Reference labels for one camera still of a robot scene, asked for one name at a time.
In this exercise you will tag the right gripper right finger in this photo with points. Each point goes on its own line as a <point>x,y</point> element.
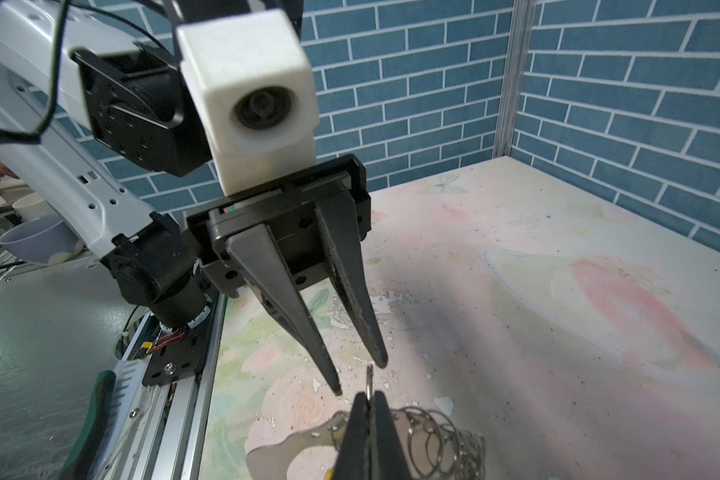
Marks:
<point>387,459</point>

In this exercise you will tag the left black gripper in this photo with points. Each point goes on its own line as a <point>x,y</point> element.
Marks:
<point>302,227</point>

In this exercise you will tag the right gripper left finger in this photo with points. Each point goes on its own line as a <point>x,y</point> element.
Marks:
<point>354,458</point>

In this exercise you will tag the metal key organizer ring plate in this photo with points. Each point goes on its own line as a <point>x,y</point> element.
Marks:
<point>434,447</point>

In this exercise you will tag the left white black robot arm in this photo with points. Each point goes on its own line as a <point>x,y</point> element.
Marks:
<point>133,98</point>

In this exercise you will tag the white bowl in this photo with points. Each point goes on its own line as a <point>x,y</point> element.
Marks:
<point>47,240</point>

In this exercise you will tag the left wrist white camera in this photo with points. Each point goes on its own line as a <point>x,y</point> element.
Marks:
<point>253,88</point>

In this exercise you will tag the aluminium mounting rail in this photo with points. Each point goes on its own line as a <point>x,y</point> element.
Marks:
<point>161,399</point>

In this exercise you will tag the green handled pliers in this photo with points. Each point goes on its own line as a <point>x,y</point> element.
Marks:
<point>83,454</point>

